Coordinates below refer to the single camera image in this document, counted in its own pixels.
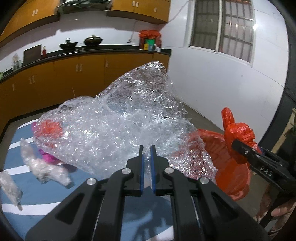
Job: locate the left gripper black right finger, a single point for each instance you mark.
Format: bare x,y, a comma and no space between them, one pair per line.
200,209

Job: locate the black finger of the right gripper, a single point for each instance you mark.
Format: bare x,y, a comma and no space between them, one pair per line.
242,152

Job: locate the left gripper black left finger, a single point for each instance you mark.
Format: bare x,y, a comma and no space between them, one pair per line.
94,211

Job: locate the red plastic bag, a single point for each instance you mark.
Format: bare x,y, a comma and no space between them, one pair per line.
237,131
48,129

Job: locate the large clear bubble wrap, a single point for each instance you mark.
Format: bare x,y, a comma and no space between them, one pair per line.
42,170

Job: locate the lower wooden kitchen cabinets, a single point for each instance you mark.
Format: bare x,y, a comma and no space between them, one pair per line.
62,76

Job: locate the person's right hand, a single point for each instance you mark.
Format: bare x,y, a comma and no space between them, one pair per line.
281,213

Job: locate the red basket with bag liner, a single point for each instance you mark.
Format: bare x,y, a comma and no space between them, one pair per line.
206,155

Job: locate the blue white striped table mat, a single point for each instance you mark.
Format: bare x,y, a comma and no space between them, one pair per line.
148,217

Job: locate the magenta foil wrapper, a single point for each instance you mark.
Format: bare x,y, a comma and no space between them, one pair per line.
53,160

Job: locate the barred window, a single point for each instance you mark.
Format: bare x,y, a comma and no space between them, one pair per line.
225,26

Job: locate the green yellow containers on counter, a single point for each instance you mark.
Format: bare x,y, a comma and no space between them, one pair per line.
149,44

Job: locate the red bag on counter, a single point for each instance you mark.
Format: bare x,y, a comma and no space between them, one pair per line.
150,34

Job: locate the clear jar on counter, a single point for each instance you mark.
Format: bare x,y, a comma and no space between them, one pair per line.
16,62

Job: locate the black wok with ladle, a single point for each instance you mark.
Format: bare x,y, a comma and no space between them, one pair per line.
68,45

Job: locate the red bottle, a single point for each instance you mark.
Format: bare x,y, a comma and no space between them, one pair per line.
43,54

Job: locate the dark cutting board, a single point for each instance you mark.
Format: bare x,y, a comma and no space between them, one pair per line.
31,55

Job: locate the black lidded wok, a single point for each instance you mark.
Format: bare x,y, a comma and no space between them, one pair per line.
93,42

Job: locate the range hood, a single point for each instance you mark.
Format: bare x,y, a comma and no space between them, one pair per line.
67,7

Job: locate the upper wooden cabinets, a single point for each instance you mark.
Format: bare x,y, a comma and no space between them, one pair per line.
33,14

